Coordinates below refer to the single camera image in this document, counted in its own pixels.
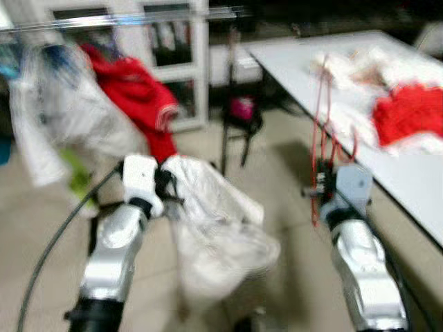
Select cream white jeans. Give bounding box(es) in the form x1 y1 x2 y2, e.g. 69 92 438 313
163 156 281 295

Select red plastic hanger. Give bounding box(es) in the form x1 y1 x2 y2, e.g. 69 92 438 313
310 62 357 225

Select plain white cloth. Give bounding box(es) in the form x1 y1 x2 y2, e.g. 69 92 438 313
325 100 443 156

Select green object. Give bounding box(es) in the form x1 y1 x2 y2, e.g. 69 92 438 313
61 149 92 203

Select red jacket white stripes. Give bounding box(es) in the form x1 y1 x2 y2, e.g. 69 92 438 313
82 45 179 163

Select pink object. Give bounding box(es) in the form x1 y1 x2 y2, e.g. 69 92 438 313
228 97 258 122

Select white cabinet glass doors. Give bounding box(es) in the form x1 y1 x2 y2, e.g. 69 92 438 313
28 0 210 132

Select white stained garment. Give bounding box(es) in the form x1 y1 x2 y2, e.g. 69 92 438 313
311 47 443 104

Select white shirt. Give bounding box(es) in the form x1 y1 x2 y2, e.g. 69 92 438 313
10 73 70 187

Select metal clothes rack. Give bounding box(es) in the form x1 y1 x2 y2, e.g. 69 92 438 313
0 7 264 177

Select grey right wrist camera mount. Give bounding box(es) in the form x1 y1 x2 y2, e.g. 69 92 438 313
332 164 374 215

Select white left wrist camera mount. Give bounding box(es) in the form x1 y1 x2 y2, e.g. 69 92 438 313
121 154 165 219

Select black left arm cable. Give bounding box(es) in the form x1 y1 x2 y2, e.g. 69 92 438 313
17 165 124 332

